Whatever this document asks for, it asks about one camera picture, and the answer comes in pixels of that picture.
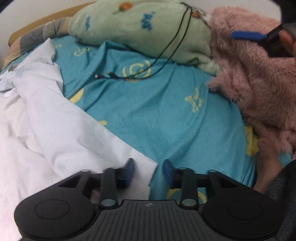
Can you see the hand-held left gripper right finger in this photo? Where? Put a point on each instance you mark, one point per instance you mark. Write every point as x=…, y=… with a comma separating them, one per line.
x=167, y=173

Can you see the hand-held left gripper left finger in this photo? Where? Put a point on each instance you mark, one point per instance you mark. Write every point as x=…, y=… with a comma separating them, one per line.
x=130, y=172

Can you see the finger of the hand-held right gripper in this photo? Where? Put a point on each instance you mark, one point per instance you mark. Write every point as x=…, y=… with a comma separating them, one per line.
x=247, y=35

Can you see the white printed t-shirt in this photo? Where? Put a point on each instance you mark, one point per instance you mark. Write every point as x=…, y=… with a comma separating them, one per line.
x=46, y=129

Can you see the person's right hand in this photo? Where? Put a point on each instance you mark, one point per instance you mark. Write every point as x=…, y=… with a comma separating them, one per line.
x=288, y=41

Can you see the pink fluffy blanket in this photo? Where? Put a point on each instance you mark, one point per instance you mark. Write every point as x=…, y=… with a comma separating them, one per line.
x=254, y=81

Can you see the teal patterned bed sheet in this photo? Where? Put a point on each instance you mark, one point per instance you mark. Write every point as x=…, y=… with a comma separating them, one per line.
x=161, y=120

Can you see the person's bare foot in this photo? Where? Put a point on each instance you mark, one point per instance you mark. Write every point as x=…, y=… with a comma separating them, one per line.
x=267, y=162

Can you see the green plush pillow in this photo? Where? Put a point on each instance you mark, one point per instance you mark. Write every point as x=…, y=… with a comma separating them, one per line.
x=138, y=30

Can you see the plaid pillow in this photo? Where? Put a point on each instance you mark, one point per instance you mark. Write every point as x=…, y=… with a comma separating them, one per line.
x=37, y=34

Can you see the tan headboard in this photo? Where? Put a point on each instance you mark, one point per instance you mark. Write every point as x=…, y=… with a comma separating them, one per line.
x=34, y=22

